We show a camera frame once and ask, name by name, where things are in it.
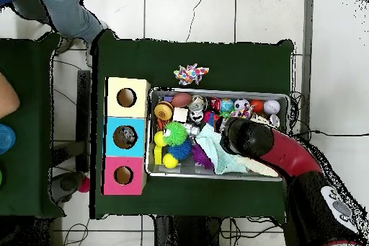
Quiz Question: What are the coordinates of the small green spiky ball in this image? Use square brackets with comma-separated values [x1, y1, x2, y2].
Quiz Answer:
[161, 120, 189, 146]

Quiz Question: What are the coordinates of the small blue spiky ball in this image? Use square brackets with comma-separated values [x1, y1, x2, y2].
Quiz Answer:
[167, 139, 192, 161]

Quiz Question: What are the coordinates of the teal knitted cloth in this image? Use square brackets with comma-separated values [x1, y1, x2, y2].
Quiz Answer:
[195, 123, 249, 175]

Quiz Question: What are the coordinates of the polka dot cloth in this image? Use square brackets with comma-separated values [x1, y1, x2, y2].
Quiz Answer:
[230, 106, 254, 119]
[173, 63, 210, 86]

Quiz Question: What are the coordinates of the cream knitted cloth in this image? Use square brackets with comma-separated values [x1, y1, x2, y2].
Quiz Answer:
[236, 113, 280, 178]

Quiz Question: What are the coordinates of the shallow clear mesh bin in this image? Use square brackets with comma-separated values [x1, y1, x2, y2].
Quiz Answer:
[145, 87, 290, 183]

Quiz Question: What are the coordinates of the wooden box with three holes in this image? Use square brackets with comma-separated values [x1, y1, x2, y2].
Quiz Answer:
[100, 76, 151, 196]

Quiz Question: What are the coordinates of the brown toy football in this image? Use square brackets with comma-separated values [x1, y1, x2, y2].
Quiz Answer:
[172, 92, 192, 108]

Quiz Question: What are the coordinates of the wooden burger toy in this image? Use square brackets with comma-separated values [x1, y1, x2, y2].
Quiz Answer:
[154, 101, 175, 122]

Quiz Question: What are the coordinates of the black and white soccer ball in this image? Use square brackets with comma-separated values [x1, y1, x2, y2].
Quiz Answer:
[234, 98, 251, 111]

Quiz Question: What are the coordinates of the dark green table cloth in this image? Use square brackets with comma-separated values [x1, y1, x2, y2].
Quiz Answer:
[89, 28, 295, 224]
[0, 32, 66, 219]

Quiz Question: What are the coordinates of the white baseball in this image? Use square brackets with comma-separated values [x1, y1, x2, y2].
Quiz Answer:
[263, 100, 281, 115]

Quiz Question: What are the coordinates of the black upright panel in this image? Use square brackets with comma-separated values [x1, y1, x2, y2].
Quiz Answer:
[76, 69, 92, 173]

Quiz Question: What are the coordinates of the red ball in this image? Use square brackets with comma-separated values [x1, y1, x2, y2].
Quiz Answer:
[76, 176, 91, 193]

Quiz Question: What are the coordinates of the grey rounded object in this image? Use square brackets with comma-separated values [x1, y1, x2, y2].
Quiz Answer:
[50, 171, 85, 204]

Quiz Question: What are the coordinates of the person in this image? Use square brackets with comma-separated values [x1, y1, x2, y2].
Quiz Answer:
[0, 0, 109, 53]

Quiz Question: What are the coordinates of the blue round object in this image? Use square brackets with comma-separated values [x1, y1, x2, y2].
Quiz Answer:
[0, 123, 17, 154]

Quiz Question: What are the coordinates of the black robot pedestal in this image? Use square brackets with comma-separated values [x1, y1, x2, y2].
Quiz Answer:
[154, 215, 223, 246]

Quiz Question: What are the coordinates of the black cable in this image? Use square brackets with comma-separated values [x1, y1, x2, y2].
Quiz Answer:
[292, 129, 369, 140]

